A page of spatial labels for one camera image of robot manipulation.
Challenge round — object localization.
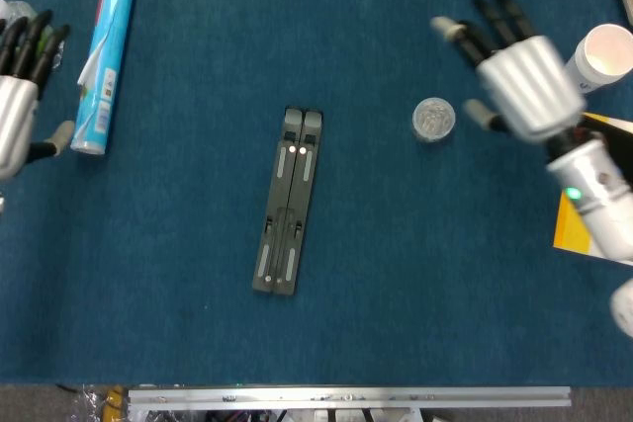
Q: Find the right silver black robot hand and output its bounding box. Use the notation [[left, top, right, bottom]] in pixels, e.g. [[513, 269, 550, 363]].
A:
[[428, 0, 588, 144]]

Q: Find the crumpled clear plastic wrapper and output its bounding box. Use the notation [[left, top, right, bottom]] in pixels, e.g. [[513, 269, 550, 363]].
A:
[[68, 386, 108, 422]]

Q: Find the black smartphone with blue case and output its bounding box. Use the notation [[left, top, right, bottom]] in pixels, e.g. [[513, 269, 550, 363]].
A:
[[578, 118, 633, 161]]

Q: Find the black folding laptop stand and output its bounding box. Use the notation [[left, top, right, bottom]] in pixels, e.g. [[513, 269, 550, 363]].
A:
[[250, 105, 325, 298]]

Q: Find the blue carpet table cover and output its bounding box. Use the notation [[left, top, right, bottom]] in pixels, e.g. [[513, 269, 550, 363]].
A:
[[0, 0, 633, 386]]

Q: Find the small yellow object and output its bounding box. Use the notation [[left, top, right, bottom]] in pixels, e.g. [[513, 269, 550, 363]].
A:
[[106, 385, 125, 416]]

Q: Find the silver aluminium rail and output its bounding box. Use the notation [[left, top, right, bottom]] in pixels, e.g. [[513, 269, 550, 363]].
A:
[[127, 385, 573, 411]]

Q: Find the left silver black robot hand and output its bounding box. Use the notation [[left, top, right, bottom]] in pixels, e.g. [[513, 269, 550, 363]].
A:
[[0, 9, 76, 181]]

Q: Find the clear bottle with green label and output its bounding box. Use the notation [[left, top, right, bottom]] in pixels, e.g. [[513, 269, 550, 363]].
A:
[[0, 0, 65, 69]]

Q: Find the light blue plastic wrap roll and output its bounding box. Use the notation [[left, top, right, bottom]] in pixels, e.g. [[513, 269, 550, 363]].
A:
[[69, 0, 139, 156]]

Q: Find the clear jar of paper clips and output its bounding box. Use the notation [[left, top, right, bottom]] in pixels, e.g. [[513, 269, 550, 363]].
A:
[[411, 97, 456, 145]]

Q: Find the yellow and white notebook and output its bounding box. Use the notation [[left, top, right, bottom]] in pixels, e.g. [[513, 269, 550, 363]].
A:
[[552, 113, 633, 265]]

